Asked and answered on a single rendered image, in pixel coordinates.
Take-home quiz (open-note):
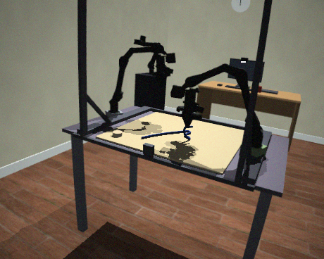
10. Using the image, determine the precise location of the blue rope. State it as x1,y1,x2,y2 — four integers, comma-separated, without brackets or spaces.
141,126,191,139

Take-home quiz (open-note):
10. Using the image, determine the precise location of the cream work mat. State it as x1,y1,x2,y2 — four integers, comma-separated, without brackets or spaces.
96,112,244,175

